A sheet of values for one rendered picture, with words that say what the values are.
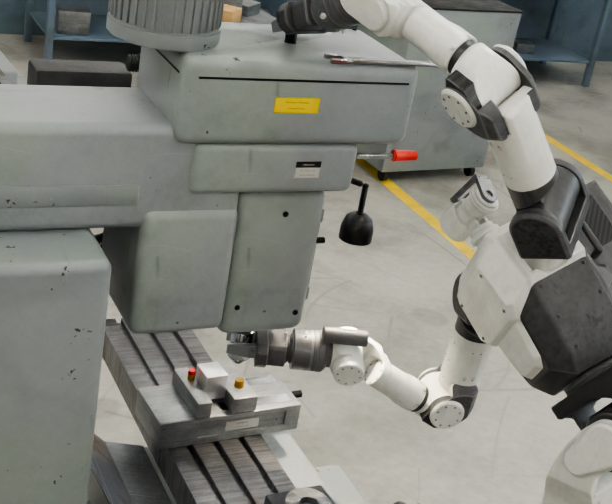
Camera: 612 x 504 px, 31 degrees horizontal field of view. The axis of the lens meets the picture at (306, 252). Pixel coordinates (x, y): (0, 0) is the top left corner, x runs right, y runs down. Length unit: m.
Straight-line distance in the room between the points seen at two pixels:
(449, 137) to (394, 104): 4.94
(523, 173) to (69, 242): 0.78
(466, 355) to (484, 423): 2.26
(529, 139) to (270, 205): 0.54
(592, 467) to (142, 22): 1.12
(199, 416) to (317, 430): 1.91
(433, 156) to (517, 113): 5.22
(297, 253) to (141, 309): 0.33
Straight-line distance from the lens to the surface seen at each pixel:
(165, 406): 2.53
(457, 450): 4.47
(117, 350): 2.85
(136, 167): 1.98
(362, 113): 2.09
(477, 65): 1.81
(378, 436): 4.43
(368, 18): 1.89
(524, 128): 1.84
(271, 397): 2.62
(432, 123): 6.93
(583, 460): 2.12
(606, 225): 2.17
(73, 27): 8.14
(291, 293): 2.24
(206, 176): 2.02
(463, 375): 2.46
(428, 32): 1.85
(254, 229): 2.13
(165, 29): 1.93
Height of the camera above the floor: 2.41
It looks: 25 degrees down
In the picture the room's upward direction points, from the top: 10 degrees clockwise
